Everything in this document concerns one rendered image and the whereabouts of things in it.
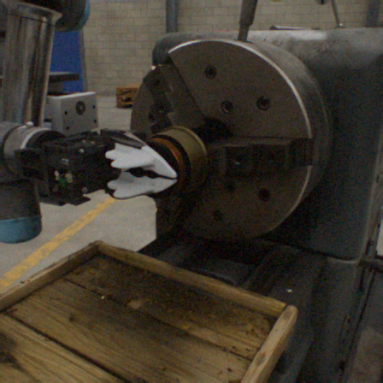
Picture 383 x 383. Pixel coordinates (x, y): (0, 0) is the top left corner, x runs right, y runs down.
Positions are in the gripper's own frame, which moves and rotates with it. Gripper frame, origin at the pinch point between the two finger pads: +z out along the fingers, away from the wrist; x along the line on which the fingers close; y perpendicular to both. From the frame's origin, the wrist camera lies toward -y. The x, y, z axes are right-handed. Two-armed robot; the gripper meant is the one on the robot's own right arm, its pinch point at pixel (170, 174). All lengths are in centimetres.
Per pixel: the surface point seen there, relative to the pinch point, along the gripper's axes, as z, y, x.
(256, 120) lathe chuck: 4.0, -15.1, 4.7
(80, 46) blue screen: -385, -339, 16
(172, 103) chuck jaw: -6.1, -9.1, 6.9
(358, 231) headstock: 17.1, -32.1, -16.0
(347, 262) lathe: 16.3, -31.0, -22.0
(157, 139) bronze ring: -3.1, -1.7, 3.6
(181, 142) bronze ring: -0.8, -3.7, 3.1
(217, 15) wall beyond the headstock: -505, -918, 91
